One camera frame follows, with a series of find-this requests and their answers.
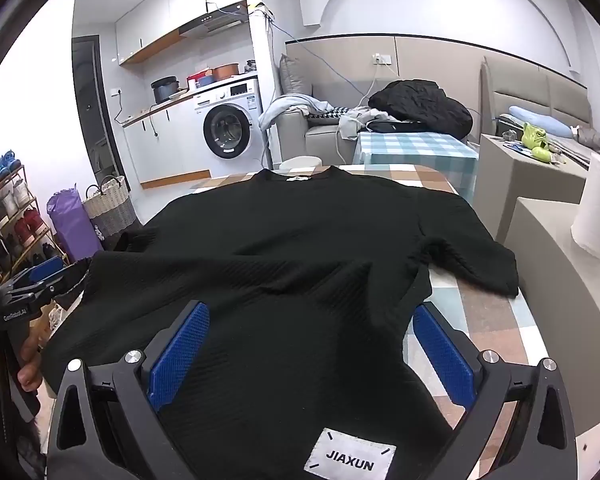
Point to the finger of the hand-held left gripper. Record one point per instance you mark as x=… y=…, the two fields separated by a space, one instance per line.
x=45 y=270
x=62 y=291

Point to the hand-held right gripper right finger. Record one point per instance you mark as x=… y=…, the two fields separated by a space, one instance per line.
x=442 y=355

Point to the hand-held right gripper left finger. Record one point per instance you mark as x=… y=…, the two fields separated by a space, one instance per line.
x=177 y=355

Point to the black knit sweater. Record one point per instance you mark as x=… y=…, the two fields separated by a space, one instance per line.
x=280 y=260

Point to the pile of pale clothes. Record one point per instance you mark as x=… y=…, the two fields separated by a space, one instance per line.
x=352 y=122

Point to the person's left hand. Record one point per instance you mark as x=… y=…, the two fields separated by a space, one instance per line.
x=30 y=375

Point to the purple bag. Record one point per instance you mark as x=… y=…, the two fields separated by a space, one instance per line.
x=70 y=225

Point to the brown blue plaid tablecloth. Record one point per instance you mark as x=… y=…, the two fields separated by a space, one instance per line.
x=480 y=310

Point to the wooden shoe rack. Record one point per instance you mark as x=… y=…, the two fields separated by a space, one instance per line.
x=17 y=217

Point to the woven laundry basket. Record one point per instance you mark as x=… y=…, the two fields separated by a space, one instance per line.
x=110 y=210

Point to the group of shoes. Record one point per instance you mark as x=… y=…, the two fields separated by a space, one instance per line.
x=5 y=162

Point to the grey curved cabinet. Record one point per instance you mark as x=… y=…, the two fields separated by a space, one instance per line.
x=555 y=285

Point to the white patterned rug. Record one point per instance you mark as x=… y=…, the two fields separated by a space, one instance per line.
x=587 y=440

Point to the black door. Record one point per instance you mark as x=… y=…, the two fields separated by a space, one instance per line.
x=87 y=90

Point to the grey nightstand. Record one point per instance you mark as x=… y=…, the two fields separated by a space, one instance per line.
x=520 y=185

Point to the teal checkered tablecloth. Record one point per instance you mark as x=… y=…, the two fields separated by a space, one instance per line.
x=415 y=150

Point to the white paper towel roll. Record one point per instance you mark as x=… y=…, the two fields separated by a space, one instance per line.
x=597 y=205

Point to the white round stool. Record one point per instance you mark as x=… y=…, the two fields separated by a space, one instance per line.
x=300 y=161

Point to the white washing machine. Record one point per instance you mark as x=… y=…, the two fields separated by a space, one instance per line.
x=230 y=130

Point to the flat black bag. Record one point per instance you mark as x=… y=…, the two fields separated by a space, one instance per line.
x=390 y=126

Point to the green plush toy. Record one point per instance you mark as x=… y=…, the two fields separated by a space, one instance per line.
x=535 y=135

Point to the red container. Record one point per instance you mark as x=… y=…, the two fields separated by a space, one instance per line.
x=195 y=82

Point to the grey sofa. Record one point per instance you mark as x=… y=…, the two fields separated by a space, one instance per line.
x=320 y=137

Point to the black quilted jacket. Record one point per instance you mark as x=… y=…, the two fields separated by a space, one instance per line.
x=420 y=105

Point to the blue pillow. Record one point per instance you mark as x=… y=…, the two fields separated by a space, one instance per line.
x=555 y=122

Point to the houndstooth pillow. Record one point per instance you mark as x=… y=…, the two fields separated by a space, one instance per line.
x=330 y=114

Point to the brown cooking pot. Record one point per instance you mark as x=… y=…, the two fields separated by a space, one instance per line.
x=225 y=71

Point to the light blue cloth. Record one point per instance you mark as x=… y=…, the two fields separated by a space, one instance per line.
x=285 y=107

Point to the grey padded headboard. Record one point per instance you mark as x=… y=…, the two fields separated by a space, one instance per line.
x=530 y=95

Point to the grey sofa cushion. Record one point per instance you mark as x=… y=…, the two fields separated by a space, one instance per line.
x=290 y=77

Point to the range hood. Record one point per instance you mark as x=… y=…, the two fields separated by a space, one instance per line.
x=220 y=22

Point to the white wall cabinets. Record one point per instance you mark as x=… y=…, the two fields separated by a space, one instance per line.
x=180 y=5

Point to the white wall socket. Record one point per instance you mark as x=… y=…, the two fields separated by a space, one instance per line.
x=381 y=58

